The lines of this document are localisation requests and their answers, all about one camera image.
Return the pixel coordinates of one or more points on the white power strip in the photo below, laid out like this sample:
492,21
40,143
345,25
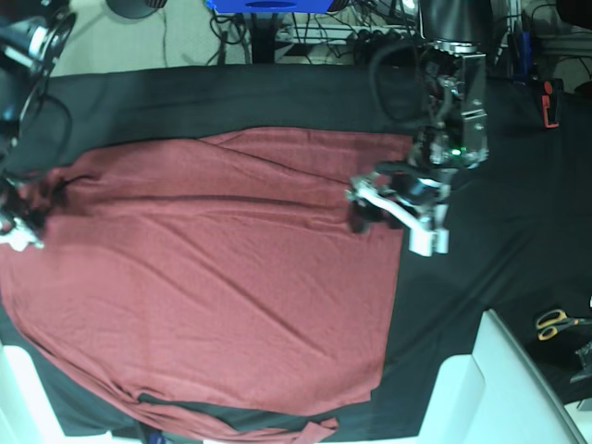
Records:
338,34

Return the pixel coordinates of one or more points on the white table frame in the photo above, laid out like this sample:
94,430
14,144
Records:
495,394
26,413

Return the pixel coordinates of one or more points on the yellow-handled scissors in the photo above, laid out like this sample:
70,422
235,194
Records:
550,324

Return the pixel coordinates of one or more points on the white table frame left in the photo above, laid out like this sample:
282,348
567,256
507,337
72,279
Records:
26,413

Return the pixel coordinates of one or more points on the black and orange clamp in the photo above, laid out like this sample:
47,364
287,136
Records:
550,92

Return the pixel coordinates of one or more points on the black crumpled object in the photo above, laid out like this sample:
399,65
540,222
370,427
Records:
584,356

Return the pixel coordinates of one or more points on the white table frame right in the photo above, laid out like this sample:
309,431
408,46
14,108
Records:
495,394

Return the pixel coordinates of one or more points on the blue box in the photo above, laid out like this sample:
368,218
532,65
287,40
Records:
269,6

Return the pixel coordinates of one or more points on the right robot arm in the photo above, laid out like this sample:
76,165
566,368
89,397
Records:
33,37

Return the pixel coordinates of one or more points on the blue handled tool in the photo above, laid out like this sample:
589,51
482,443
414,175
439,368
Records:
520,51

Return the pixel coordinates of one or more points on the red long-sleeve T-shirt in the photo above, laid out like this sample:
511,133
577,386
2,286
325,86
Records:
213,287

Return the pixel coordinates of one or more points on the blue clamp with orange tip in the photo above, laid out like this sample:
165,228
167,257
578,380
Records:
151,436

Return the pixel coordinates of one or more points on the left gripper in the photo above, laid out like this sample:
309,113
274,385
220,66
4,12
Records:
399,193

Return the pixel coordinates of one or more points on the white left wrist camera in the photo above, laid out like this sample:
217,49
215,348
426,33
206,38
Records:
428,242

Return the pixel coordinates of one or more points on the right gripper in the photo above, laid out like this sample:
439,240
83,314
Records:
24,210

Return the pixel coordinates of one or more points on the black round stand base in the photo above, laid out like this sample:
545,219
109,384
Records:
135,9

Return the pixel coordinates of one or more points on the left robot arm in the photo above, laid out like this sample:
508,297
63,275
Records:
448,43

